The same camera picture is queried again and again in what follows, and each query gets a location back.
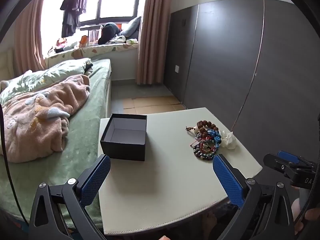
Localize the row of books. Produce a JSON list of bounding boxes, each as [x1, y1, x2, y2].
[[89, 29, 102, 42]]

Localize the dark grey wardrobe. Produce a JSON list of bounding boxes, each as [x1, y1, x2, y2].
[[164, 0, 320, 155]]

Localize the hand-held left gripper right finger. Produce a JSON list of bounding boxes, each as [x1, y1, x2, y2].
[[212, 154, 297, 240]]

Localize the pink curtain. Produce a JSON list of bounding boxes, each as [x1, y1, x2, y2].
[[136, 0, 173, 85], [14, 0, 50, 72]]

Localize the window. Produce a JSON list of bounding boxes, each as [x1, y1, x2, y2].
[[41, 0, 147, 55]]

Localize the pile of clothes and toys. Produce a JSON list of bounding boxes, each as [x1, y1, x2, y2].
[[47, 35, 90, 55]]

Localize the pink fleece blanket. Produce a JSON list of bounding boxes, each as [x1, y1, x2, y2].
[[0, 74, 90, 163]]

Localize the bed with green sheet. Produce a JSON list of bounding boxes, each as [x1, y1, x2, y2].
[[0, 59, 112, 227]]

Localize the white cloth pouch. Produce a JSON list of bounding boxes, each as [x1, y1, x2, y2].
[[220, 131, 237, 150]]

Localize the blue braided cord bracelet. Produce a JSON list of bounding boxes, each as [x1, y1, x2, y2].
[[206, 129, 223, 148]]

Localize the brown seed bead bracelet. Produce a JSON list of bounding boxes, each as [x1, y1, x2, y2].
[[185, 121, 217, 138]]

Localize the cream headboard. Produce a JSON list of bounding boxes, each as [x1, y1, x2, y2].
[[0, 49, 15, 82]]

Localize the black cable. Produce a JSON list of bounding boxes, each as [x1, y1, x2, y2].
[[0, 105, 28, 227]]

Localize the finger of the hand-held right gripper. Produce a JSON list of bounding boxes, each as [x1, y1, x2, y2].
[[263, 153, 294, 178], [277, 150, 317, 171]]

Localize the black cardboard box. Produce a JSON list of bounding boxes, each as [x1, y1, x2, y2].
[[100, 113, 147, 162]]

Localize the leaf patterned window seat cushion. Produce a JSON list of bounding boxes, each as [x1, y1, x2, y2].
[[45, 42, 139, 67]]

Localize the dark hanging clothes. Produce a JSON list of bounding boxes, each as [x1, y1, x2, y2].
[[60, 0, 89, 37]]

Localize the flattened cardboard sheet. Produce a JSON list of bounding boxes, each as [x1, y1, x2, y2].
[[122, 95, 187, 115]]

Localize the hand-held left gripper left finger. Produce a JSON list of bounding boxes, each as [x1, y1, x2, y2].
[[29, 154, 111, 240]]

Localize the person's right hand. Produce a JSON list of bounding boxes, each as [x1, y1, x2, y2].
[[291, 197, 320, 235]]

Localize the pale green floral quilt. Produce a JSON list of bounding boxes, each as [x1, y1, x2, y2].
[[0, 58, 93, 98]]

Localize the grey pillow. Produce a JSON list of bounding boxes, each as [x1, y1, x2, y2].
[[117, 16, 142, 39]]

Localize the black bag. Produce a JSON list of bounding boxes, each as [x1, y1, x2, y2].
[[98, 22, 123, 45]]

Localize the red cord bracelet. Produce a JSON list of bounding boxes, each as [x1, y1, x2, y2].
[[191, 135, 213, 148]]

